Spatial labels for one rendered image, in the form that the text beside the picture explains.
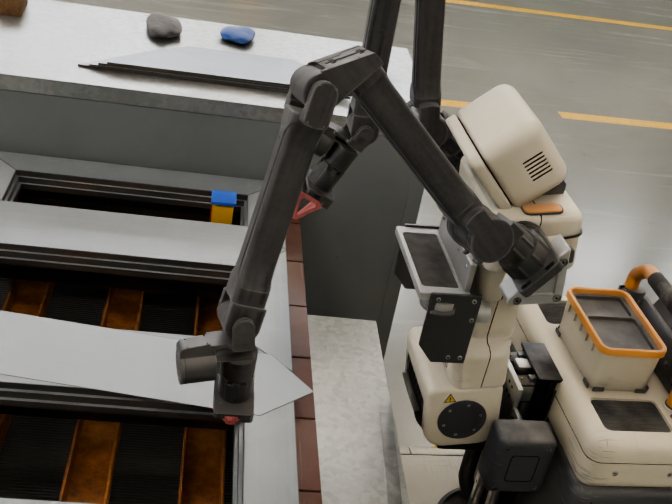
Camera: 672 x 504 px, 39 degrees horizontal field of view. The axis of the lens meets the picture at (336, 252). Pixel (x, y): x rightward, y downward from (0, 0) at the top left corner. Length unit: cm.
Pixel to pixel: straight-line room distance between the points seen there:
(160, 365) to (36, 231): 52
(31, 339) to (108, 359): 15
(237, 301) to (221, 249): 67
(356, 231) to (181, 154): 52
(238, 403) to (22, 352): 43
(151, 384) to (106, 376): 8
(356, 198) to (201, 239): 54
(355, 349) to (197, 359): 75
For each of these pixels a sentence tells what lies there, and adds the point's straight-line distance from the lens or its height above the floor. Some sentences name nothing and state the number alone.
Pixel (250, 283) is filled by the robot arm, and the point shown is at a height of 117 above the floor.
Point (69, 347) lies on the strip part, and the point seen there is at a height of 86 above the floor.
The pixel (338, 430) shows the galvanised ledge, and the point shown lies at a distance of 196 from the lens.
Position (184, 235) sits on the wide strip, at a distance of 216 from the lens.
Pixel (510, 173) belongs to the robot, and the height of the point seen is 129.
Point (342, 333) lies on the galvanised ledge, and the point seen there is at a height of 68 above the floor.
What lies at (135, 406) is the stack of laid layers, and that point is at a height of 83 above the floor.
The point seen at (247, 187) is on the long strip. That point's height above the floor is 86.
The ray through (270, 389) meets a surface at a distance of 174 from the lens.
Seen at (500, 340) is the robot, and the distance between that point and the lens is 193.
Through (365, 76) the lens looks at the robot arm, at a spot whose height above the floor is 149.
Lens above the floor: 197
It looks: 31 degrees down
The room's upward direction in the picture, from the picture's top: 11 degrees clockwise
